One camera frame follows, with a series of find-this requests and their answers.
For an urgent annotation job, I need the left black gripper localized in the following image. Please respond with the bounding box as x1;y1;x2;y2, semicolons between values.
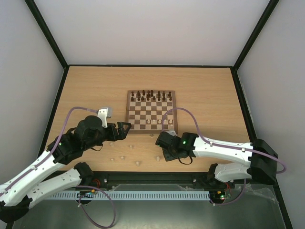
84;122;132;150

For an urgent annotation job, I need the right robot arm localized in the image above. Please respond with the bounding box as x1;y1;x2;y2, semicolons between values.
155;130;278;187

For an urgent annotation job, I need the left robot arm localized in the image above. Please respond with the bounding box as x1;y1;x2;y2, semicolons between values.
0;115;132;223

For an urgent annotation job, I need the wooden chess board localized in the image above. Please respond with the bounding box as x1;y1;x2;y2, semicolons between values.
125;90;178;134

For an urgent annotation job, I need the right electronics board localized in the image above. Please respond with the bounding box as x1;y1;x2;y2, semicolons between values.
210;189;232;202

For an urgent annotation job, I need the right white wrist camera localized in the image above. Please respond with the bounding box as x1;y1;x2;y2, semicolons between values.
166;130;177;136

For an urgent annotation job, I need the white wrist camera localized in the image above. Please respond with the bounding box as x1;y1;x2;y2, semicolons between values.
166;130;177;136
97;107;112;128

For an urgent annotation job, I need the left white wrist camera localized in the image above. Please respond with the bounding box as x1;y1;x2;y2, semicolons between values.
97;107;112;128

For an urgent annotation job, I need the light blue cable duct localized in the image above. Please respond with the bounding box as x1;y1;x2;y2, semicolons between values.
47;190;210;201

